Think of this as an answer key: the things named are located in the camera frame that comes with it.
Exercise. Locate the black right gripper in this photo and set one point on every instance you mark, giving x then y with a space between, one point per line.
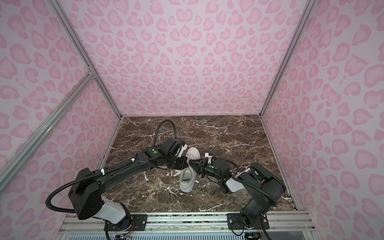
201 167

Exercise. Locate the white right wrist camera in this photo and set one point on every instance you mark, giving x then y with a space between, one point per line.
209 157

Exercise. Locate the corner frame post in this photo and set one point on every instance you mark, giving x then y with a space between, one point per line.
79 46
296 36

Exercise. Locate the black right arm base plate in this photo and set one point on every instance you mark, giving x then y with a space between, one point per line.
237 221

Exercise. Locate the right corner frame post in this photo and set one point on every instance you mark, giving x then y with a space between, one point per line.
296 36

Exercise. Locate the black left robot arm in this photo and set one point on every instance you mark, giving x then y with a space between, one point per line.
86 194

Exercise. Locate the white sneaker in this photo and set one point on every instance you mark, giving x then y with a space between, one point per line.
188 175

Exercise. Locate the left corner frame post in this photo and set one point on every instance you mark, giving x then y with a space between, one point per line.
79 46

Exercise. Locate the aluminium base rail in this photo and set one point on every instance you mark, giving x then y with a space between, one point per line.
284 225

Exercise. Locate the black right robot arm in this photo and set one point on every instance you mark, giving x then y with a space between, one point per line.
263 186

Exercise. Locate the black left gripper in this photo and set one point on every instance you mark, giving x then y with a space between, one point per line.
183 164

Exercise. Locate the aluminium diagonal frame strut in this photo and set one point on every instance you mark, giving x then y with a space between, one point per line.
29 148

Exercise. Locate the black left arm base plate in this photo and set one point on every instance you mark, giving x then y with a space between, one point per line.
135 222

